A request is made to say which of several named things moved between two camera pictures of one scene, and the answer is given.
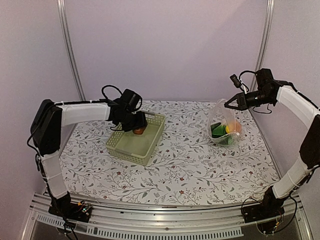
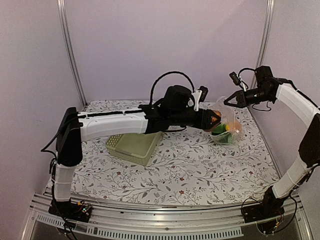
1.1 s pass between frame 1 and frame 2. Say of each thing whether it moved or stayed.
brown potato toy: moved
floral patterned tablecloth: stayed
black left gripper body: moved
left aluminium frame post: stayed
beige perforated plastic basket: stayed
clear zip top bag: stayed
